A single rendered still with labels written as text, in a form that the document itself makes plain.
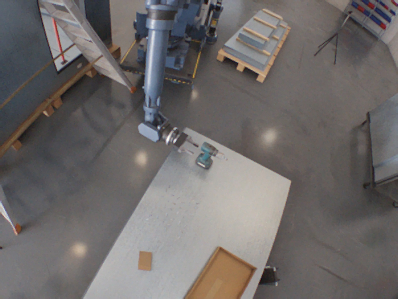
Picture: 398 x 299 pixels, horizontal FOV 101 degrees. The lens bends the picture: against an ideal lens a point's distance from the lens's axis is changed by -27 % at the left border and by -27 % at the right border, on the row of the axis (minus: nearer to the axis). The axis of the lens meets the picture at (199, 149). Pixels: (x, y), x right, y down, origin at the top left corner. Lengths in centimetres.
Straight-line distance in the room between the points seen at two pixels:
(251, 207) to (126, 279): 98
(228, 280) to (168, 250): 44
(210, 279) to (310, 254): 146
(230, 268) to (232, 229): 27
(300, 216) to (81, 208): 231
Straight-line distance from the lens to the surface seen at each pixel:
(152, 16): 133
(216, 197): 160
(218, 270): 152
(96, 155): 246
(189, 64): 269
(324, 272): 281
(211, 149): 147
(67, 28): 230
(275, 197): 178
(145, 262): 141
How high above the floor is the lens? 212
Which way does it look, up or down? 59 degrees down
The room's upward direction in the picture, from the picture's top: 21 degrees clockwise
